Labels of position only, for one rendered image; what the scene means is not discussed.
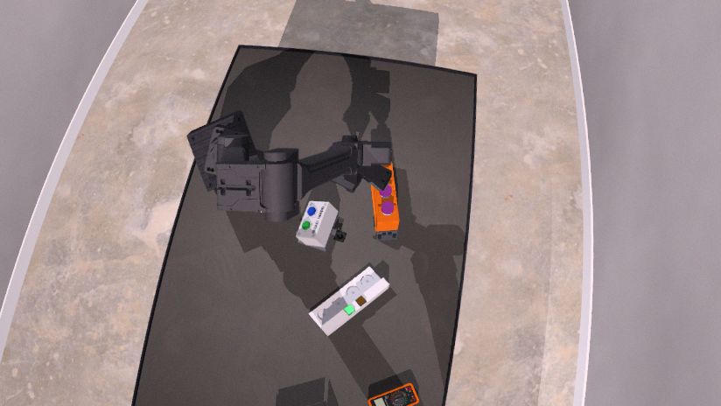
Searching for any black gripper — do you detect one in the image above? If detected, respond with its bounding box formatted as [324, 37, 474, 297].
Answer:
[330, 175, 364, 193]

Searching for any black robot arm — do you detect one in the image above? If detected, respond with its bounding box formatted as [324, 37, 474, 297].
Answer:
[204, 127, 392, 222]

